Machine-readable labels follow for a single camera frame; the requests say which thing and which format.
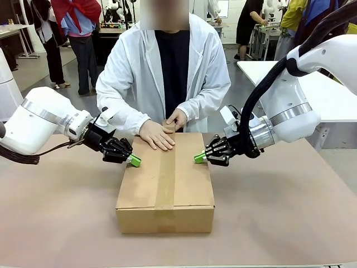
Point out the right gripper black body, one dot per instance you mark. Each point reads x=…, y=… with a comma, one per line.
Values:
x=235, y=146

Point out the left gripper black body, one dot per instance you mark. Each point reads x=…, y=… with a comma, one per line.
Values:
x=97, y=138

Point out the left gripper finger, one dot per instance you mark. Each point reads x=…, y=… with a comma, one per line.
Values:
x=122, y=146
x=115, y=158

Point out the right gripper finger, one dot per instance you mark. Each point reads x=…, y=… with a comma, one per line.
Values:
x=217, y=143
x=220, y=159

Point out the brown cardboard box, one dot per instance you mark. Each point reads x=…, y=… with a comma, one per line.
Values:
x=139, y=178

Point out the brown tape strip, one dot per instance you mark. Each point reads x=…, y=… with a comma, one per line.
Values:
x=166, y=178

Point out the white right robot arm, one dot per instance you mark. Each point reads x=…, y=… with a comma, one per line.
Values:
x=290, y=97

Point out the person's right forearm white sleeve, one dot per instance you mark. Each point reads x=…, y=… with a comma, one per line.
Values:
x=120, y=117

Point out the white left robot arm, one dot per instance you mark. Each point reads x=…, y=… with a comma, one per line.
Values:
x=36, y=120

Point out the person's left forearm white sleeve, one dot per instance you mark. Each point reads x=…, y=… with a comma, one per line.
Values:
x=206, y=106

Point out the person's right hand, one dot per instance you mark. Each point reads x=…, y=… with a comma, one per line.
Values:
x=157, y=136

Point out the person's left hand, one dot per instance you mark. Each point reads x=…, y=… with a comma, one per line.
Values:
x=180, y=117

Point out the person in white coat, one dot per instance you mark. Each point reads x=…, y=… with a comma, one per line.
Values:
x=173, y=69

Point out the bystander with red cloth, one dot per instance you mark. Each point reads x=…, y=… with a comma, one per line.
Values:
x=81, y=42

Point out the bystander in black and white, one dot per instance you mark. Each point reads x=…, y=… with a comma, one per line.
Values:
x=48, y=42

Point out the white side table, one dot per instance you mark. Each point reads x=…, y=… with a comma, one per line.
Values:
x=332, y=97

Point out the background metal cart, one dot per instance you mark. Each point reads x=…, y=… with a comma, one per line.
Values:
x=263, y=42

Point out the bystander in black dress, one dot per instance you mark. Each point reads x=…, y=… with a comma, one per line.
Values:
x=248, y=25

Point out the background white and black robot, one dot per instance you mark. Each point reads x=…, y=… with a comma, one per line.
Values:
x=114, y=9

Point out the bystander in yellow and blue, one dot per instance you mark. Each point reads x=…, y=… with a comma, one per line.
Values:
x=293, y=16

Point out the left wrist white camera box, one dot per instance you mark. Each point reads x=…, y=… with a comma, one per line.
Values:
x=107, y=115

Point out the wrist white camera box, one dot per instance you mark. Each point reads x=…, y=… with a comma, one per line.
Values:
x=228, y=114
x=107, y=115

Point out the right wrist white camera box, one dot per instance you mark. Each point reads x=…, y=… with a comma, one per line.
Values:
x=228, y=114

